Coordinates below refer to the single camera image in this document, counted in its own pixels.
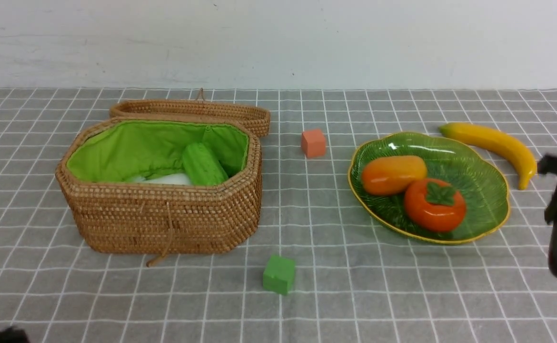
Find orange mango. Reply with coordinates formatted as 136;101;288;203
360;155;428;197

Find green foam cube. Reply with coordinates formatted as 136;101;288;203
262;254;296;296

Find green leaf glass plate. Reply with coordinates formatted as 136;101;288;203
347;131;511;245

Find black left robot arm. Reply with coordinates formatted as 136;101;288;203
0;326;30;343

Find orange foam cube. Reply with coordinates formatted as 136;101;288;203
300;128;327;159

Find yellow banana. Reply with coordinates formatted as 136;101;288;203
439;123;537;190

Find orange persimmon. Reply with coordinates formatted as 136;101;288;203
403;178;467;233

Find grey checked tablecloth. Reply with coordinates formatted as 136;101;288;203
0;88;557;343

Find woven wicker basket lid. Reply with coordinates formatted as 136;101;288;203
109;88;270;137

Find white radish with leaves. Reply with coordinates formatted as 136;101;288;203
126;173;193;185

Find light green gourd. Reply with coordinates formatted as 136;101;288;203
181;142;229;186

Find woven wicker basket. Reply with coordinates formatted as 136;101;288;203
56;115;262;256

